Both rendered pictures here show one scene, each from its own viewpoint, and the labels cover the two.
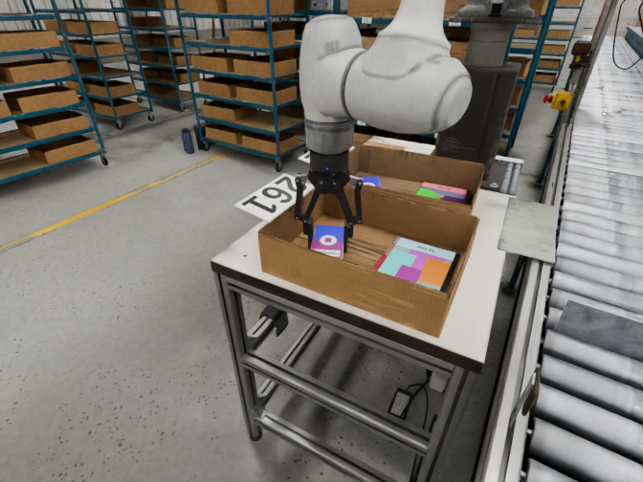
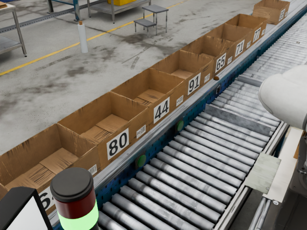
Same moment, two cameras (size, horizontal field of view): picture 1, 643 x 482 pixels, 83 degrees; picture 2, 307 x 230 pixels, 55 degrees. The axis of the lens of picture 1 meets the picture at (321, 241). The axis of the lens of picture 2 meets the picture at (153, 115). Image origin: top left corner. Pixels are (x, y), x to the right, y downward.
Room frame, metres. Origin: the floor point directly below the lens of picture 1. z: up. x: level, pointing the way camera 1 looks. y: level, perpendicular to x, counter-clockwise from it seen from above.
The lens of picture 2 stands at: (1.98, -1.05, 1.93)
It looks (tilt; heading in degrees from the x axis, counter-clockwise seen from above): 35 degrees down; 184
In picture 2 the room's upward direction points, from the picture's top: straight up
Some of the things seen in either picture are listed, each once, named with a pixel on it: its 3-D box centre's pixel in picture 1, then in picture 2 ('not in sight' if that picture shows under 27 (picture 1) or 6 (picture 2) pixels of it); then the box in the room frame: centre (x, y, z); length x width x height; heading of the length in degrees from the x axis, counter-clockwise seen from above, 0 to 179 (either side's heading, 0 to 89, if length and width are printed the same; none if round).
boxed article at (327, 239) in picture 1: (327, 247); not in sight; (0.67, -0.01, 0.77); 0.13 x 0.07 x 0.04; 173
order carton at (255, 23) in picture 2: not in sight; (244, 29); (-0.92, -0.38, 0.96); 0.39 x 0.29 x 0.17; 149
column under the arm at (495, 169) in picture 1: (473, 120); (305, 209); (1.16, -0.48, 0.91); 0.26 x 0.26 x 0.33; 62
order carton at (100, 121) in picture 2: not in sight; (105, 127); (0.74, -1.40, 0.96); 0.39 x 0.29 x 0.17; 148
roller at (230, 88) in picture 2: not in sight; (256, 98); (-0.02, -0.40, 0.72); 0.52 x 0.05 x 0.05; 58
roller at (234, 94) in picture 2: not in sight; (253, 101); (0.03, -0.43, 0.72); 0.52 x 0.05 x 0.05; 58
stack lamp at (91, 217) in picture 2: not in sight; (76, 202); (1.74, -1.17, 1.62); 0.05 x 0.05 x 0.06
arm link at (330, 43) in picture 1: (336, 70); not in sight; (0.66, -0.02, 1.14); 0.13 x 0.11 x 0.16; 44
